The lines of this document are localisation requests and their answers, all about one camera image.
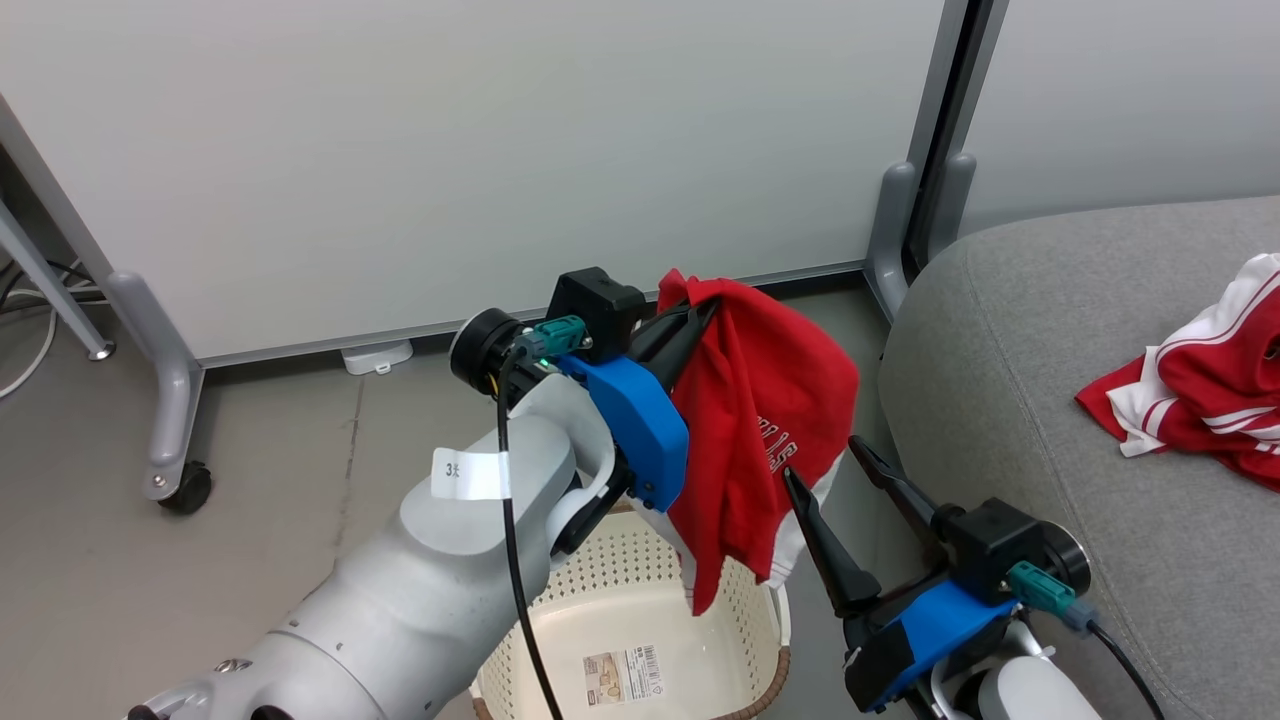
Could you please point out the red t-shirt with white print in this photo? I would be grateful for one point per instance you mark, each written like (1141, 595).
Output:
(750, 400)

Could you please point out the red white striped jersey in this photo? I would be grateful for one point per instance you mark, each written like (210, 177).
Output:
(1200, 390)

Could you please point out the grey fabric sofa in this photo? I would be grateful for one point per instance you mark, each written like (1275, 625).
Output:
(1080, 400)

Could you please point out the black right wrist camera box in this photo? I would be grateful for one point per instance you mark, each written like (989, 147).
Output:
(990, 545)

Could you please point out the small white floor adapter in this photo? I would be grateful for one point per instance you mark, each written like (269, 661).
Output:
(376, 356)

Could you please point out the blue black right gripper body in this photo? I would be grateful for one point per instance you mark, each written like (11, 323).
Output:
(935, 625)

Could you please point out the large white partition panel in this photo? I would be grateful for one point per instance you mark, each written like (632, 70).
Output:
(500, 160)

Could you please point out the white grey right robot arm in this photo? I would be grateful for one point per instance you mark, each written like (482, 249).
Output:
(1030, 695)

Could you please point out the black cylindrical left gripper motor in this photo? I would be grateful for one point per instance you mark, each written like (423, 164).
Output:
(482, 350)

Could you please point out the grey partition foot with caster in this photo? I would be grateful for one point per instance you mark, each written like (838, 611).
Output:
(165, 400)

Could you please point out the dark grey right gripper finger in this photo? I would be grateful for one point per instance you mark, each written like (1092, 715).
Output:
(900, 488)
(830, 560)

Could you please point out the thin grey slanted metal leg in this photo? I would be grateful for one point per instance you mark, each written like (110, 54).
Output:
(55, 290)

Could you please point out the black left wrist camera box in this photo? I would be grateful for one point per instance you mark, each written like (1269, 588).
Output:
(598, 305)

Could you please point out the paper barcode label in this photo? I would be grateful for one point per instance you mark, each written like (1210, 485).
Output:
(622, 676)

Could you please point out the narrow white partition panel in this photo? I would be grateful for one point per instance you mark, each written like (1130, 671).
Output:
(1120, 100)

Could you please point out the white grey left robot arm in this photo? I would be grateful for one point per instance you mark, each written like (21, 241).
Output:
(430, 600)

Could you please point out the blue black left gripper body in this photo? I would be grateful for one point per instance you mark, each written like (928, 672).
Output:
(640, 420)

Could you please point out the cream perforated plastic laundry basket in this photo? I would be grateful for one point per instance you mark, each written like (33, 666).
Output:
(620, 600)

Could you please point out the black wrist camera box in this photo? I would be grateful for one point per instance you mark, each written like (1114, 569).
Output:
(990, 545)
(598, 305)

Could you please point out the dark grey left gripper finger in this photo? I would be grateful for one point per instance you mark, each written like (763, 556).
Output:
(675, 325)
(685, 355)

